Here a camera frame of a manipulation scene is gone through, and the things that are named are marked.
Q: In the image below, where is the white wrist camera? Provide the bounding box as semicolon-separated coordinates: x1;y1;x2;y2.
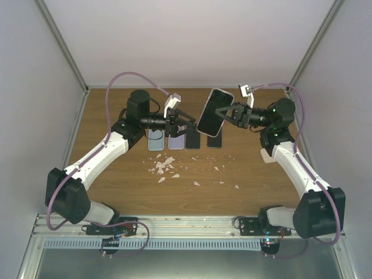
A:
238;84;255;108
163;94;181;118

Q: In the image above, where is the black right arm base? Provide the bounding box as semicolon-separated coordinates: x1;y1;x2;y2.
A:
232;216;292;237

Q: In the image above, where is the aluminium front rail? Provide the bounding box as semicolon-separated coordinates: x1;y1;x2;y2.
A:
31;213;346;238

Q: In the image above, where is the white slotted cable duct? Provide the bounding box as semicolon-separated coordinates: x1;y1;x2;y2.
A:
44;238;261;251

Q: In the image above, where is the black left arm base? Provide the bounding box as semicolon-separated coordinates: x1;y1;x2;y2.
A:
81;217;138;237

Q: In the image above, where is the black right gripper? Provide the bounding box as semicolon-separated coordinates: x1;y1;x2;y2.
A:
215;101;273;129

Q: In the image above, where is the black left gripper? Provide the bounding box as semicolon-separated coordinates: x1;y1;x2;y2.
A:
141;109;197;138

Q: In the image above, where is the lavender phone case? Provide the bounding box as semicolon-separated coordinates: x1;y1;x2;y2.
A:
168;135;185;150

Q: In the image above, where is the white debris pile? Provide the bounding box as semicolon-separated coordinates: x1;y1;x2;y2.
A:
147;153;183;184

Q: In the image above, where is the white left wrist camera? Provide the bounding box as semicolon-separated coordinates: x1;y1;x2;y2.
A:
163;94;181;118

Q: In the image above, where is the blue magsafe phone case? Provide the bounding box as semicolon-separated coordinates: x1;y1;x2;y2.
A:
196;88;234;137

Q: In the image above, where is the dark green smartphone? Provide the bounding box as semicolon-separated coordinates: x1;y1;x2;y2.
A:
185;130;201;150

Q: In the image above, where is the light blue phone case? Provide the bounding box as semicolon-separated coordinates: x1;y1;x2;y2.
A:
148;129;164;151

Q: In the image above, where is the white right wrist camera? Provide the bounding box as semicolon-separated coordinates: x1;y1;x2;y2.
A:
238;84;255;108

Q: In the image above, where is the white phone stand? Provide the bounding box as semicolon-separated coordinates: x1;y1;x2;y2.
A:
260;148;276;164

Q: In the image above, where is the phone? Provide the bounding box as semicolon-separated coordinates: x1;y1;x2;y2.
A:
207;130;222;148

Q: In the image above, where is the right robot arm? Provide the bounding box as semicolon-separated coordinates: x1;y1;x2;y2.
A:
215;98;346;244

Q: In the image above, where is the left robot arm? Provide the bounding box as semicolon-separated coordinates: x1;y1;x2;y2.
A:
45;90;196;235

